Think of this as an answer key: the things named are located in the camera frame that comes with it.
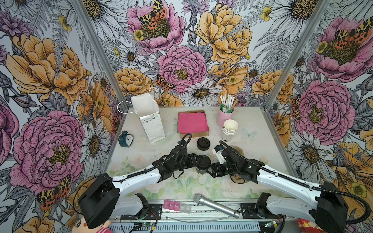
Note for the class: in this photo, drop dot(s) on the black plastic cup lid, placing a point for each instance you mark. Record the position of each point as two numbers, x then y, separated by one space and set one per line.
203 162

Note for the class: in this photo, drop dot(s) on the plush doll toy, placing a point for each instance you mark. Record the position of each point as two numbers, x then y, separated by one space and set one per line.
81 226

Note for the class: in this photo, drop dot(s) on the pink napkin stack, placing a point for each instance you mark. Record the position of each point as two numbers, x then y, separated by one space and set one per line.
193 122

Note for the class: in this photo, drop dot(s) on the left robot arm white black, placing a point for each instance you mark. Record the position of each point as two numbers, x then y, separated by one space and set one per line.
108 197

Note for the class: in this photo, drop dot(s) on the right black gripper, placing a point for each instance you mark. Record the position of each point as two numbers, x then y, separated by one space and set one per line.
216 167

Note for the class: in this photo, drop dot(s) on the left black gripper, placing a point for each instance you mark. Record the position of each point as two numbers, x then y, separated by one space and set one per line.
192 161

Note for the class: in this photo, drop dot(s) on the pink plastic clip box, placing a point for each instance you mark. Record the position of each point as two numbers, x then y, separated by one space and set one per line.
177 206

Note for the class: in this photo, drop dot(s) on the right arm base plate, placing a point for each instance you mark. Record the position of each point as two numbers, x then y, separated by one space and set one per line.
250 211

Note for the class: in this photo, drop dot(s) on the brown cardboard napkin tray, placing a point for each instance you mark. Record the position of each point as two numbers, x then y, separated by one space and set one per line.
195 134

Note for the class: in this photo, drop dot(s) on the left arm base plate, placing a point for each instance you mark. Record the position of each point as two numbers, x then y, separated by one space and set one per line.
153 212

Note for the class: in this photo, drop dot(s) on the paper coffee cup black sleeve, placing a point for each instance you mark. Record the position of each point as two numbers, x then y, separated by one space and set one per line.
201 170

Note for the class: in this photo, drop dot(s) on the silver microphone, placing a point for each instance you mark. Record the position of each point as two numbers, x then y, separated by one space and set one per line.
200 199

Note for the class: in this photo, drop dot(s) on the teal alarm clock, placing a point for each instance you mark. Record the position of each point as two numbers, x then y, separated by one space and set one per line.
125 139

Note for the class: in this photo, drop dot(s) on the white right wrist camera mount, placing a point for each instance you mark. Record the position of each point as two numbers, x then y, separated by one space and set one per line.
217 151

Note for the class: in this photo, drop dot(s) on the bandage box red white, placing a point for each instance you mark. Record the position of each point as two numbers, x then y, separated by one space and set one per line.
306 226

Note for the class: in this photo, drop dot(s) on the pink straw holder cup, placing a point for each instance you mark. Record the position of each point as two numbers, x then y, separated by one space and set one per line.
222 117

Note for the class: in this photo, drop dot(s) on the white paper gift bag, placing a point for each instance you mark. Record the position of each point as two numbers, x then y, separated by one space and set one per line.
147 110

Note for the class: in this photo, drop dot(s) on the stack of white paper cups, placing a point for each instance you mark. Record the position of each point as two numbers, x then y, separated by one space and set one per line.
229 129

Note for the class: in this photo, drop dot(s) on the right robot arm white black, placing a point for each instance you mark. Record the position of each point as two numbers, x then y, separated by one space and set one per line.
323 205

